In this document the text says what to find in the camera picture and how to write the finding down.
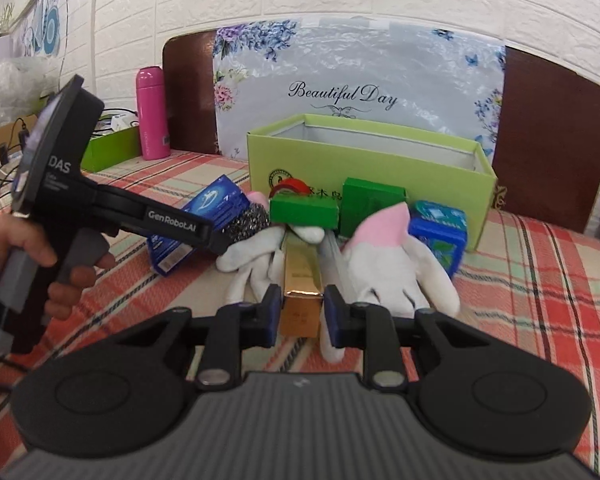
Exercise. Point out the clear plastic bag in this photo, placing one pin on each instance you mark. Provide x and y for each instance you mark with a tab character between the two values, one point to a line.
7	82

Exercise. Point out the bright green small box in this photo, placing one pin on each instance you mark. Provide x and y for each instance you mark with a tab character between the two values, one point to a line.
302	212

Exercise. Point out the white glove pink cuff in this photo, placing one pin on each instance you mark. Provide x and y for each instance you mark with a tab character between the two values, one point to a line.
245	265
385	270

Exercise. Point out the pink bottle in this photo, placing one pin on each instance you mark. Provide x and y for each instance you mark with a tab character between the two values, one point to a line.
152	115

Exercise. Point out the person's left hand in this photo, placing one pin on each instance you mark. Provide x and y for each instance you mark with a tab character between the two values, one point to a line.
2	250

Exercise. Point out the blue wall sticker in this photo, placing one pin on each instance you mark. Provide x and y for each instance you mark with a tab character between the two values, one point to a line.
45	25

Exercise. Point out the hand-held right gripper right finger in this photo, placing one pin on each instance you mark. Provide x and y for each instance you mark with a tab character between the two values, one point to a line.
333	320

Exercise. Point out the red tape roll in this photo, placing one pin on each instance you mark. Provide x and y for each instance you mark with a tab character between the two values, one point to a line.
292	186

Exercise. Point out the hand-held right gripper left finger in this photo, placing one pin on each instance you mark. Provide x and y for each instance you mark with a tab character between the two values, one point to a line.
272	317

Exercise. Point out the small lime green box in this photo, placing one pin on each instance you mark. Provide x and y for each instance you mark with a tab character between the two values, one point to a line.
112	150

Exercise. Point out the large lime green cardboard box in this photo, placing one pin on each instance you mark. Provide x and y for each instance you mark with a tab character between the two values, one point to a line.
445	180

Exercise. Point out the gold rectangular box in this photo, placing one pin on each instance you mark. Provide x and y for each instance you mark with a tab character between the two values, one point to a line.
302	280

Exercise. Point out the dark green box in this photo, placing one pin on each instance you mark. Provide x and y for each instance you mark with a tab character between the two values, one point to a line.
372	205

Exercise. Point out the brown wooden board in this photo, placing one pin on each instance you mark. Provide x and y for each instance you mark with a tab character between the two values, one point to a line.
545	150

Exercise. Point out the blue mint gum container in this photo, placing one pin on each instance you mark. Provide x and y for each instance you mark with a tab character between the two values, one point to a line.
437	240

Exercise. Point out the white charger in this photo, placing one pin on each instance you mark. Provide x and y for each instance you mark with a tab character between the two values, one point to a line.
124	121

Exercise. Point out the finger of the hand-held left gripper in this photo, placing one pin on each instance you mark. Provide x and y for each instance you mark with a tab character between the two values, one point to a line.
217	241

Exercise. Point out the blue printed carton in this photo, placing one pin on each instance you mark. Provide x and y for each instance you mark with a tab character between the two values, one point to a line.
215	202

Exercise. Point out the floral printed plastic sheet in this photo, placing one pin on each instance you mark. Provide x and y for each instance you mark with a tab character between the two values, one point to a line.
360	65

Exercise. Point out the potted plant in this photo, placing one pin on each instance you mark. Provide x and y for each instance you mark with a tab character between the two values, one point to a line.
4	25

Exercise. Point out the steel wool scrubber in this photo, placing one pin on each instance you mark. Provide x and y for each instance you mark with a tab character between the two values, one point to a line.
247	225

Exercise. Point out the plaid tablecloth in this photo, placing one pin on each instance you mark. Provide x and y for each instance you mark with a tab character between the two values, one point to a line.
535	290

